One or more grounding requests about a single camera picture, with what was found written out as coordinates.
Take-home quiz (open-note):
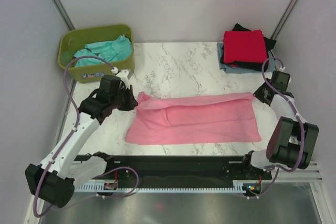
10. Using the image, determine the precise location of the aluminium frame post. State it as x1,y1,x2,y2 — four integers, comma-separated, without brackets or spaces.
36,0,77,32
271,0,299,40

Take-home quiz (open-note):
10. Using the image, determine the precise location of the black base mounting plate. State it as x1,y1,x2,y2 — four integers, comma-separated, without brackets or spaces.
101,155,272,188

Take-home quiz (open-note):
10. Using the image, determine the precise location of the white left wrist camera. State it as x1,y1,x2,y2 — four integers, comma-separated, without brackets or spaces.
111,67,132,89

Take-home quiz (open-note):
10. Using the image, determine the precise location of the right aluminium frame post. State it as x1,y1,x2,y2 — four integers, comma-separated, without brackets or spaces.
271,0,299,40

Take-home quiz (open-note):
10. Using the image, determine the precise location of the aluminium extrusion rail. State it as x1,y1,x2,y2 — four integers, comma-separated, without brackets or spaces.
277,162,322,183

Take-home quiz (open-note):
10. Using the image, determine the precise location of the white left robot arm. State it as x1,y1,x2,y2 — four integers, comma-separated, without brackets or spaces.
25,70,138,208

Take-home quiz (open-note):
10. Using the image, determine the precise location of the red folded t shirt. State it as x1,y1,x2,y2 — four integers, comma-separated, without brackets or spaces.
223,30,267,64

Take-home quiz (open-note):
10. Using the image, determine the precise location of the white slotted cable duct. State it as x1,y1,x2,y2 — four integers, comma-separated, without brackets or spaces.
75,180,246,194

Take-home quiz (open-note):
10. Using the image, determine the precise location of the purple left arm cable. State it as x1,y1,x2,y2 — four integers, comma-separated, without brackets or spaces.
33,55,140,218

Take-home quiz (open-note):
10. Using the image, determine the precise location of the teal t shirt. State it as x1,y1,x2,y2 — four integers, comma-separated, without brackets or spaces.
74,35,132,62

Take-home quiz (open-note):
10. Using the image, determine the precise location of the olive green plastic bin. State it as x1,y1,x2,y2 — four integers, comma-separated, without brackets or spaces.
58,24,135,83

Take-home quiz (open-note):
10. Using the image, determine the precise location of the left aluminium frame post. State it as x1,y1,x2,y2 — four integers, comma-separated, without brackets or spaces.
36,0,77,32

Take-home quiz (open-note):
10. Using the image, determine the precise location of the black folded t shirt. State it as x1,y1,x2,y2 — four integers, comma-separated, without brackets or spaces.
219,23,276,73

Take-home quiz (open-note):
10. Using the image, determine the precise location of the pink t shirt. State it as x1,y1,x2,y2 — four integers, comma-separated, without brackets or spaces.
125,92,261,145

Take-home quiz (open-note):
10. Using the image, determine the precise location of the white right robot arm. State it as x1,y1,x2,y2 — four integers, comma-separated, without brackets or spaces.
240,71,319,179

